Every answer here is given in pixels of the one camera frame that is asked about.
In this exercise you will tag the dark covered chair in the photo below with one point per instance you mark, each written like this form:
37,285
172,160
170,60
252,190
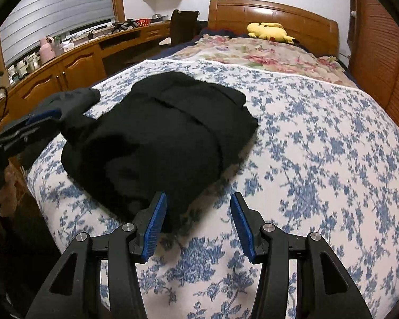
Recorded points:
183,28

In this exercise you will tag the wooden desk cabinet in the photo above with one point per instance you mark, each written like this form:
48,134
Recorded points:
79,63

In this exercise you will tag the wooden headboard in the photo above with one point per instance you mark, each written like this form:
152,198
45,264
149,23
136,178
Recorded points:
306,23

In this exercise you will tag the group of white jars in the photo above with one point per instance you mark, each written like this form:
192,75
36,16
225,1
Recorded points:
23,68

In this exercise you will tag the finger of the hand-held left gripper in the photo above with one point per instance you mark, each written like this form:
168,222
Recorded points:
43,115
23,141

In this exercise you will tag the blue floral bedspread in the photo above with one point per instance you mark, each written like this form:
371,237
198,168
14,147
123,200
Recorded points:
319,172

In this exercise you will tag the pink floral quilt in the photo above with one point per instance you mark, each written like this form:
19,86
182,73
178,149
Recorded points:
269,59

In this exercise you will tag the yellow plush toy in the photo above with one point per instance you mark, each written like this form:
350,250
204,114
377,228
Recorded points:
269,31

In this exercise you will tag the dark grey folded garment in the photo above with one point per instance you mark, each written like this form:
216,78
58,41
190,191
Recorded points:
76,99

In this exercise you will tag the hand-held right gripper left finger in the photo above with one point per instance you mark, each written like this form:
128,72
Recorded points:
154,226

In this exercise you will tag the red basket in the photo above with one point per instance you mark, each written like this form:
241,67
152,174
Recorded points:
143,23

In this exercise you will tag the metal bowl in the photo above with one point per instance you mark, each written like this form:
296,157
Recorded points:
157,16

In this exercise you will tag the person's left hand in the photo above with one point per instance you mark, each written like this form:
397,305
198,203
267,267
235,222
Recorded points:
10,189

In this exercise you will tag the person's dark clothing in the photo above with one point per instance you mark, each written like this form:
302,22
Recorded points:
16,256

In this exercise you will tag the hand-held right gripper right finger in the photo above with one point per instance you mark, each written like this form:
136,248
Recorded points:
244,226

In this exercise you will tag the black device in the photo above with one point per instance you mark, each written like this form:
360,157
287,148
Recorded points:
123,26

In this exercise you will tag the black coat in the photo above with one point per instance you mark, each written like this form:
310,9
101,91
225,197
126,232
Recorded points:
153,139

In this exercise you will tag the white box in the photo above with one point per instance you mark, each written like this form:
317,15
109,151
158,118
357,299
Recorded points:
67,46

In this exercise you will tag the grey window blind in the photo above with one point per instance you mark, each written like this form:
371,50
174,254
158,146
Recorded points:
60,10

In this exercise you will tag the louvered wooden wardrobe doors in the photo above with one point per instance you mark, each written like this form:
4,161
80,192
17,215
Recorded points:
385,56

